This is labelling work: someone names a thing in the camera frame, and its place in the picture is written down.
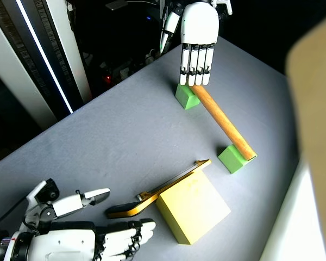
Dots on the round wooden dowel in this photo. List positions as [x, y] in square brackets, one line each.
[222, 119]

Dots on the yellow hacksaw with black grip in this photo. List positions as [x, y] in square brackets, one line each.
[125, 210]

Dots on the green wedge block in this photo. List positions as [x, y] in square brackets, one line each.
[231, 159]
[186, 96]

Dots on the grey flat box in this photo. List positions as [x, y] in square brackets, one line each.
[116, 5]

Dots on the white column with light strip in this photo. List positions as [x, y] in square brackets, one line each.
[68, 54]

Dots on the tan blurred board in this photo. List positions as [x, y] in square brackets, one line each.
[315, 108]

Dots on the yellow cube block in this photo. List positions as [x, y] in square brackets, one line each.
[193, 206]

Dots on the white flat panel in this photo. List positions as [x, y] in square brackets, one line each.
[13, 68]

